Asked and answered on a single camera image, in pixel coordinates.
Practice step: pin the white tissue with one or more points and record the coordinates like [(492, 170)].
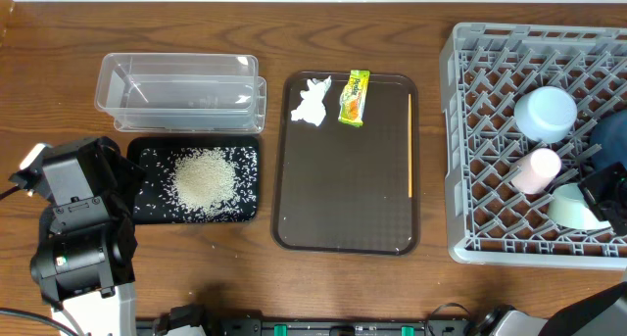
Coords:
[(312, 109)]

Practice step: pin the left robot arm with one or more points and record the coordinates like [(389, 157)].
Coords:
[(86, 240)]

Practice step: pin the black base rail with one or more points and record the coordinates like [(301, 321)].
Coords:
[(196, 320)]

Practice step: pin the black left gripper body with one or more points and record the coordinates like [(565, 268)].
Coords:
[(122, 177)]

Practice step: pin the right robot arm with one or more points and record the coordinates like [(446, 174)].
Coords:
[(599, 315)]

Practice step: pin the black tray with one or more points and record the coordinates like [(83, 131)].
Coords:
[(152, 208)]

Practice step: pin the pink cup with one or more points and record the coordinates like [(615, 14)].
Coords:
[(536, 171)]

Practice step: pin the clear plastic bin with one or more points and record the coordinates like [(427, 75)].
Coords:
[(182, 93)]

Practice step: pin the dark blue plate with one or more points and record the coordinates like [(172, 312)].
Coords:
[(610, 133)]

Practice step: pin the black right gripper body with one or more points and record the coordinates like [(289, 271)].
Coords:
[(606, 190)]

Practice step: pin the pile of rice grains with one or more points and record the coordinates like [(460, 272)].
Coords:
[(203, 181)]

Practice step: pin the grey dishwasher rack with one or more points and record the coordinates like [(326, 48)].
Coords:
[(484, 70)]

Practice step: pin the light blue bowl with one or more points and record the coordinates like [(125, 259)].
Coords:
[(545, 114)]

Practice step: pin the wooden chopstick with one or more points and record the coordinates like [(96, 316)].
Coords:
[(409, 129)]

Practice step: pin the brown serving tray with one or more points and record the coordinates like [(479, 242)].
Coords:
[(341, 188)]

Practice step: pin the mint green bowl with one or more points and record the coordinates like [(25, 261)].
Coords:
[(569, 209)]

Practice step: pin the yellow snack wrapper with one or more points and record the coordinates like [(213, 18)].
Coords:
[(352, 98)]

